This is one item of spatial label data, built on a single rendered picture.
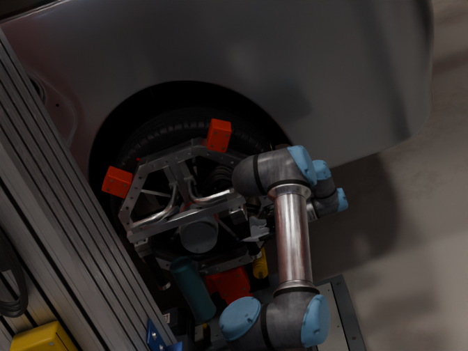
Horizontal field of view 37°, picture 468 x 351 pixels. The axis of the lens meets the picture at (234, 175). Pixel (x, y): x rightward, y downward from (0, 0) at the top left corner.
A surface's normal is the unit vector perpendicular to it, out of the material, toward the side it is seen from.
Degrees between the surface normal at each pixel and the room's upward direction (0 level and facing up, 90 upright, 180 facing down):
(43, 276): 90
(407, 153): 0
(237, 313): 7
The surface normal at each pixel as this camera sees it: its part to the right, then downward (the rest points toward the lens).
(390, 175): -0.36, -0.80
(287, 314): -0.43, -0.45
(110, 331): 0.06, 0.49
